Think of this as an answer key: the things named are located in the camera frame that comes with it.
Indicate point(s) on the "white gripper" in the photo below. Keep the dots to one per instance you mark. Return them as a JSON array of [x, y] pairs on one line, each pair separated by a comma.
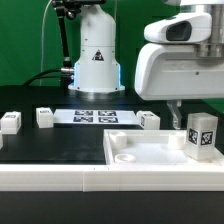
[[175, 73]]

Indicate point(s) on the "white square tabletop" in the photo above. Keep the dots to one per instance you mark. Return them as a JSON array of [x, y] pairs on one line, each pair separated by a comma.
[[151, 147]]

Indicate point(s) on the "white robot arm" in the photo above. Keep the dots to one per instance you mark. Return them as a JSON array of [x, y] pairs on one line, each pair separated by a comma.
[[200, 23]]

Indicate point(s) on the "white sheet with tags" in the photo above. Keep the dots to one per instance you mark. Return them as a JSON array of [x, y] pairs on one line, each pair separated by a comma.
[[97, 117]]

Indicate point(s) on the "black camera stand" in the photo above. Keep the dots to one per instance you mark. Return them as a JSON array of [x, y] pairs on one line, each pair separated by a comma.
[[69, 9]]

